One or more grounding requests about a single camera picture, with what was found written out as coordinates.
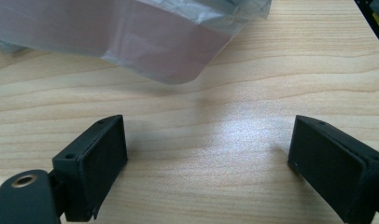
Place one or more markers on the black yellow striped stand base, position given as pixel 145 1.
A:
pixel 372 21

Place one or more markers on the grey translucent trash bag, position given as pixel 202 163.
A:
pixel 147 37

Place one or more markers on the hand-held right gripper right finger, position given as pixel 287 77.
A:
pixel 330 165

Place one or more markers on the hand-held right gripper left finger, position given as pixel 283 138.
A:
pixel 97 168

